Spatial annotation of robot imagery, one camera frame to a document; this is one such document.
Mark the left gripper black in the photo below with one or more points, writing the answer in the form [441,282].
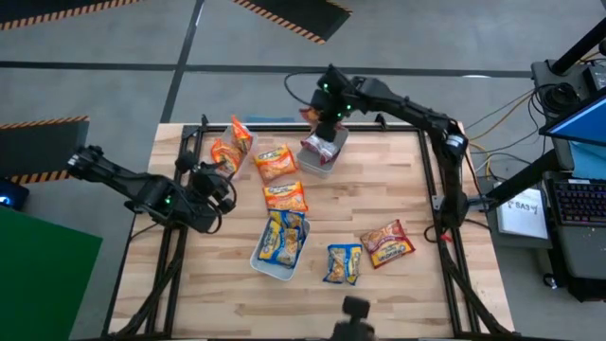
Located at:
[213,189]

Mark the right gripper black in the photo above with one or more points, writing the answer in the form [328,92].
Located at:
[333,99]

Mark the orange chicken ramen pack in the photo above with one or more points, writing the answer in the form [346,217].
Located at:
[285,197]
[275,163]
[241,134]
[226,157]

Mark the red ramen noodle pack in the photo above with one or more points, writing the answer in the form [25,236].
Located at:
[323,150]
[387,244]

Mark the blue ramen noodle pack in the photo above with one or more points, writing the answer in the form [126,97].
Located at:
[343,263]
[271,242]
[286,219]
[292,247]

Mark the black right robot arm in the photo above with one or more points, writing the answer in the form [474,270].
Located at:
[412,111]

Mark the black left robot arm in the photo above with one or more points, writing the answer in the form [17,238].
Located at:
[123,180]

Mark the orange packet in left tray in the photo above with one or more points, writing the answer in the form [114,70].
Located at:
[237,175]

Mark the white plastic bin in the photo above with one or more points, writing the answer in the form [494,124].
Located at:
[315,168]
[277,274]

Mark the black hazard-striped floor mat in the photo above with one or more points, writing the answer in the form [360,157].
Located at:
[303,14]
[38,151]
[47,7]

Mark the black diagonal stand beam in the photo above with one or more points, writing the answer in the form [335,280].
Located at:
[521,179]

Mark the blue-lit black device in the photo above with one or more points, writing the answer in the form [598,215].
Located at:
[12,196]

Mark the green board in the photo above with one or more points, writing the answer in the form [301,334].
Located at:
[42,284]

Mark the white paper sign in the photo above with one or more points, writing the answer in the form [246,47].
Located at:
[521,222]

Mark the grey equipment cart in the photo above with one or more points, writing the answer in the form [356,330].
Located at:
[544,76]

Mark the blue-screen monitor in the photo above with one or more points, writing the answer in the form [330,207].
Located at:
[582,124]

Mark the black keyboard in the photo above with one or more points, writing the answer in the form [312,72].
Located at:
[580,201]

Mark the light blue sheet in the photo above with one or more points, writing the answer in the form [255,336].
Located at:
[589,161]

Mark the tall black pole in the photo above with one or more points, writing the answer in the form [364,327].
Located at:
[580,47]

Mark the grey desk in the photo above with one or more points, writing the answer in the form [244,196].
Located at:
[582,251]

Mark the black aluminium rig frame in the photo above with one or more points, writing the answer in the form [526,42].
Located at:
[402,128]

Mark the silver mounting bracket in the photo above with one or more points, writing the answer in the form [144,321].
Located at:
[439,203]

